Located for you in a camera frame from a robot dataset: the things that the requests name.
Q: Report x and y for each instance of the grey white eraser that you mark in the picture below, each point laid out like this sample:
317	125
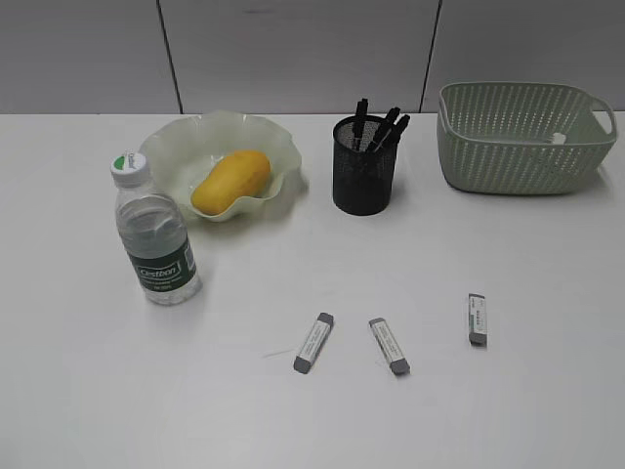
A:
477	320
316	338
386	340

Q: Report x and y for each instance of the yellow mango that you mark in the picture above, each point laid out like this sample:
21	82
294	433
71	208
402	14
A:
241	173

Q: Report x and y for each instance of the black marker pen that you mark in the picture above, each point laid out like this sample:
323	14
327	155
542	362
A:
360	118
383	129
394	135

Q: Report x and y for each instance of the clear water bottle green label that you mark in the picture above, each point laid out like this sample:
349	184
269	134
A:
153	233

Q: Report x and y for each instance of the waste paper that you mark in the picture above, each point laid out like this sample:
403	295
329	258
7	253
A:
558	139

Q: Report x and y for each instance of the black mesh pen holder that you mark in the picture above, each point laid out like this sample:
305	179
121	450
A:
361	181

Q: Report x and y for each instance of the frosted green wavy plate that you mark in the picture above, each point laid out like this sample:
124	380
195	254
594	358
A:
182	154

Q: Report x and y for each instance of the pale green plastic basket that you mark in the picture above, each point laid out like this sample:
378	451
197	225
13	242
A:
495	137

